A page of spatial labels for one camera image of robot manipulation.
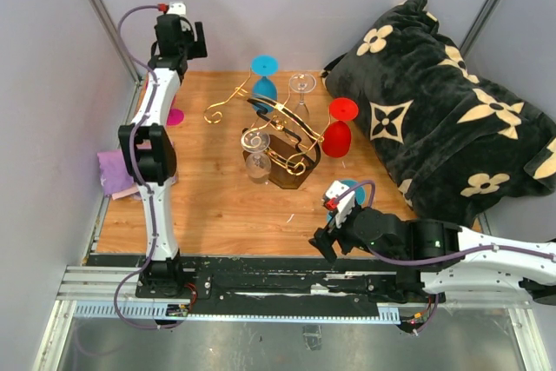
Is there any black floral plush pillow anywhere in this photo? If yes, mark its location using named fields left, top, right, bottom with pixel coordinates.
left=321, top=0, right=555, bottom=227

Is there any gold wire wine glass rack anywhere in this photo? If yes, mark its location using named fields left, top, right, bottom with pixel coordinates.
left=203, top=68, right=325, bottom=190

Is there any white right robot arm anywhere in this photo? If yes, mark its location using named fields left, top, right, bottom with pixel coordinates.
left=309, top=207, right=555, bottom=306

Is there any red plastic wine glass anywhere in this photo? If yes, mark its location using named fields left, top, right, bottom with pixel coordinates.
left=322, top=97, right=359, bottom=158

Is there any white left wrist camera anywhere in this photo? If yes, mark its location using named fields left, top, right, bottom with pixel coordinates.
left=157, top=2, right=187, bottom=17

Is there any clear wine glass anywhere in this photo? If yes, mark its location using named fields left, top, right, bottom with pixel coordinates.
left=288, top=72, right=316, bottom=122
left=241, top=129, right=272, bottom=184

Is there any clear wine glass back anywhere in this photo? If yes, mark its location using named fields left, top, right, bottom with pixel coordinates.
left=288, top=72, right=316, bottom=122

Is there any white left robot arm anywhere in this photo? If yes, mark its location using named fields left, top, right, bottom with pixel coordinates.
left=118, top=11, right=207, bottom=298

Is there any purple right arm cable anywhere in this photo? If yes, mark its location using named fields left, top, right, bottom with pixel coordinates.
left=334, top=179, right=556, bottom=268

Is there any blue plastic wine glass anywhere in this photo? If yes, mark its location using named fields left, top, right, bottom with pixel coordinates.
left=250, top=55, right=279, bottom=101
left=323, top=180, right=376, bottom=228

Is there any magenta plastic wine glass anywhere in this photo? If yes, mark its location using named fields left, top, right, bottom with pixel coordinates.
left=166, top=108, right=184, bottom=126

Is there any purple folded cloth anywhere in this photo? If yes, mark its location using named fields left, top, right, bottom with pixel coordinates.
left=96, top=149, right=179, bottom=202

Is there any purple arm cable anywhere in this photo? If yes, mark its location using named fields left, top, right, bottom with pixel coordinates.
left=113, top=3, right=192, bottom=330
left=334, top=179, right=556, bottom=268

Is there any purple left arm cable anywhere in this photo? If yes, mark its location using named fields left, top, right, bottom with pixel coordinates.
left=113, top=3, right=192, bottom=330

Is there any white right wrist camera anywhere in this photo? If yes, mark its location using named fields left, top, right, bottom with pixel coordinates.
left=323, top=180, right=365, bottom=227

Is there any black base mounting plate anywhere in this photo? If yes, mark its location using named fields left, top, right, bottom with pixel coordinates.
left=134, top=253, right=448, bottom=318

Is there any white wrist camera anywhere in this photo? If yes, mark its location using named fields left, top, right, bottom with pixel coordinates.
left=157, top=2, right=187, bottom=17
left=323, top=180, right=365, bottom=227

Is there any blue plastic wine glass front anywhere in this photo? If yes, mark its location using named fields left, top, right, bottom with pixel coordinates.
left=323, top=180, right=376, bottom=228

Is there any clear wine glass front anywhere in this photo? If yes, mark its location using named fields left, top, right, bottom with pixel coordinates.
left=241, top=129, right=272, bottom=184

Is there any blue plastic wine glass back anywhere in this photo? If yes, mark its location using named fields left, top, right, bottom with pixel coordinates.
left=250, top=55, right=279, bottom=101

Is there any aluminium frame rail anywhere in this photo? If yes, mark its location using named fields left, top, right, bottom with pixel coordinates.
left=56, top=257, right=532, bottom=331

